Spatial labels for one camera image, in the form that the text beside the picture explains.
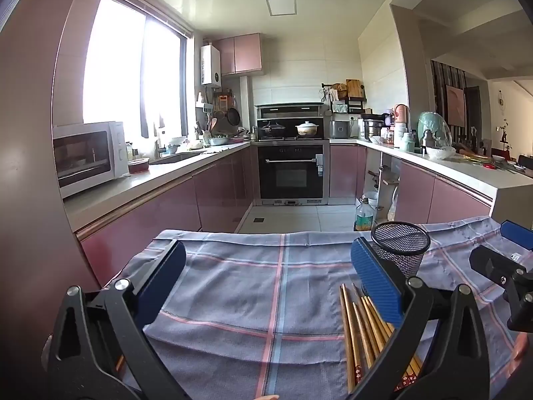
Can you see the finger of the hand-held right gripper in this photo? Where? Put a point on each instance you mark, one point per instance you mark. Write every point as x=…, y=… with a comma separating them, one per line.
x=518, y=233
x=491, y=264

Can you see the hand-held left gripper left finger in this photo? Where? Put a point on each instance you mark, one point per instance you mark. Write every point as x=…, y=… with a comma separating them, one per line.
x=162, y=283

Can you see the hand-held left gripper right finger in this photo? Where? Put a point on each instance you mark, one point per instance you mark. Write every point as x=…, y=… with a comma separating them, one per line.
x=377, y=275

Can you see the black mesh holder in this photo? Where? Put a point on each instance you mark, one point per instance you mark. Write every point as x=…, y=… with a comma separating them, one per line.
x=399, y=258

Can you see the bundle of wooden chopsticks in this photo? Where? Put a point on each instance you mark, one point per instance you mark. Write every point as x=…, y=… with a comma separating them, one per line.
x=354, y=341

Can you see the plastic water bottle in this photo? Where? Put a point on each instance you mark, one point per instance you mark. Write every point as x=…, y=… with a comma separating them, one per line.
x=363, y=216

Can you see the pink base cabinets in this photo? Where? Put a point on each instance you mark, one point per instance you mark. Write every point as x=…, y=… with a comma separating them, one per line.
x=216, y=196
x=454, y=200

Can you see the white bucket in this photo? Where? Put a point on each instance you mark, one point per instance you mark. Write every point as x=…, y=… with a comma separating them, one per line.
x=370, y=200

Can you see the blue plaid cloth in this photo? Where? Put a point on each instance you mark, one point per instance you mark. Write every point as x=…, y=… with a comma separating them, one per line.
x=250, y=291

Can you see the dark red bowl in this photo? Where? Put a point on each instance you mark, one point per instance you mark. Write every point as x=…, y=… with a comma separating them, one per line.
x=138, y=166

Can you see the steel faucet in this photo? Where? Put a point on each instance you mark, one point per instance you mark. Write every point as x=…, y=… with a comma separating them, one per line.
x=158, y=150

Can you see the black built-in oven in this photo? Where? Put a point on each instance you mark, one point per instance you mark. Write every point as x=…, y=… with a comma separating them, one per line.
x=291, y=171

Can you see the green jar under plastic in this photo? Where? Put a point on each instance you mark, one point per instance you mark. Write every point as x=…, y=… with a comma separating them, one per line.
x=431, y=127

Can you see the white microwave oven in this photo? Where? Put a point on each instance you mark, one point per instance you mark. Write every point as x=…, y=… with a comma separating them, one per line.
x=116, y=150

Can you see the framed pink painting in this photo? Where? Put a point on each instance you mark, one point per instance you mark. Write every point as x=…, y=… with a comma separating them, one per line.
x=456, y=106

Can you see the steel stock pot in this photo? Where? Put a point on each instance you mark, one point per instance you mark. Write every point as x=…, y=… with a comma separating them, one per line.
x=372, y=128

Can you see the silver rice cooker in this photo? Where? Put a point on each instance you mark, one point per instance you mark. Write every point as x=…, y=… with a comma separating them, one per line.
x=340, y=129

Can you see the white clay pot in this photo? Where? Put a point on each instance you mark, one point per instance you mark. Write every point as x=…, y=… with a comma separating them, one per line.
x=307, y=129

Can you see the pink kettle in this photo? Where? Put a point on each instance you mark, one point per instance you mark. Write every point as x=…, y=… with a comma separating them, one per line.
x=402, y=114

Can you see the black cooking pot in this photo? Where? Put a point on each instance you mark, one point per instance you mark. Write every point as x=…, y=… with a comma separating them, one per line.
x=272, y=130

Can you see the hanging frying pan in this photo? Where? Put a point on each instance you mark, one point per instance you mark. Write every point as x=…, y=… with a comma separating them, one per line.
x=233, y=116

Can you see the steel range hood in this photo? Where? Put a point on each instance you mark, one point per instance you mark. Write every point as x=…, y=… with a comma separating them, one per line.
x=289, y=110

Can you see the wooden cutting board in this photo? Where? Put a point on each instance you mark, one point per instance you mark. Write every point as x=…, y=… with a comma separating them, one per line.
x=354, y=88

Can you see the white water heater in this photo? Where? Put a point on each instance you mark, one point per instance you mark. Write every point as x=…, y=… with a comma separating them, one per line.
x=210, y=64

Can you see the kitchen window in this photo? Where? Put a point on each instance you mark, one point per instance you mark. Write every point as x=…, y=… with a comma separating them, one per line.
x=120, y=62

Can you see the ceiling light panel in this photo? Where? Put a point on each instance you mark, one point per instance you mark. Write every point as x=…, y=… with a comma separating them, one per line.
x=281, y=0

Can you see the black wall shelf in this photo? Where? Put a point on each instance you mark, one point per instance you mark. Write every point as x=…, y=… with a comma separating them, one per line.
x=354, y=101

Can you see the pink wall cabinet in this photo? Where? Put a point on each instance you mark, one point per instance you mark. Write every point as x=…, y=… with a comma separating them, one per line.
x=241, y=54

